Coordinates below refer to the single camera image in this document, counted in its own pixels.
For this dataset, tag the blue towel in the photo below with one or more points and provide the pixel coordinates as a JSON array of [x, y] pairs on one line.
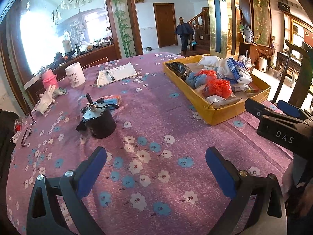
[[194, 81]]

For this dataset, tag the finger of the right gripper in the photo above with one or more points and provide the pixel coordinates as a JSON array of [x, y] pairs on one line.
[[261, 111], [293, 111]]

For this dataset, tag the black foil bag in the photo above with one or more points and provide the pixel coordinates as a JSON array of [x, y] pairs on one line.
[[180, 69]]

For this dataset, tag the paper notepad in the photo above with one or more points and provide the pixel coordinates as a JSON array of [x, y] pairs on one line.
[[119, 73]]

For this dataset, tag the blue sponge pack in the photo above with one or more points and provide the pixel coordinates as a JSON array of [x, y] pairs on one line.
[[112, 101]]

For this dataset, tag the brown wooden door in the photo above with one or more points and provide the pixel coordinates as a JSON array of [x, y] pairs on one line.
[[165, 24]]

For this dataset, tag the person in dark clothes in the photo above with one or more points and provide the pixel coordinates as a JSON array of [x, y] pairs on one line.
[[185, 31]]

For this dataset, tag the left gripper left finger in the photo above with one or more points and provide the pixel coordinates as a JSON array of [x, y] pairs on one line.
[[44, 213]]

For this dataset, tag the blue white tissue pack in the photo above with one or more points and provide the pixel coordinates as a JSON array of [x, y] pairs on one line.
[[240, 74]]

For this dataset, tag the black pen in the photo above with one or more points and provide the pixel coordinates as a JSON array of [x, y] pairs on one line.
[[109, 75]]

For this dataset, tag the black sofa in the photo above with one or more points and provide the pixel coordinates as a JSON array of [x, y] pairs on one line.
[[8, 119]]

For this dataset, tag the colourful sponge pack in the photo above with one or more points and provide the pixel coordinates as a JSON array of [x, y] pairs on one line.
[[252, 89]]

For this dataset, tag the red plastic bag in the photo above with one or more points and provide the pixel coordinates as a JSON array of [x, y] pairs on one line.
[[213, 85]]

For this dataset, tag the yellow cardboard box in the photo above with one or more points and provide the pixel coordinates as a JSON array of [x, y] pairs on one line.
[[214, 109]]

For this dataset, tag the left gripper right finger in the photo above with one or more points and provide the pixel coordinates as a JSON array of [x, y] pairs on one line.
[[268, 214]]

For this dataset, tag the white plastic jar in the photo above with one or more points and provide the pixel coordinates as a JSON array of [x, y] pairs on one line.
[[75, 75]]

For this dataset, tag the pink water bottle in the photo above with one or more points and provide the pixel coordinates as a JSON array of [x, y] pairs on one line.
[[48, 77]]

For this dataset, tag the purple floral tablecloth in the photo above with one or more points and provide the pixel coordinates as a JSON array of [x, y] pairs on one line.
[[155, 180]]

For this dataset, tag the eyeglasses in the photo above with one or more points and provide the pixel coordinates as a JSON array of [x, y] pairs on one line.
[[28, 130]]

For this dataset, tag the white plastic bag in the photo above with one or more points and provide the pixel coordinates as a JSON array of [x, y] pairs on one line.
[[217, 64]]

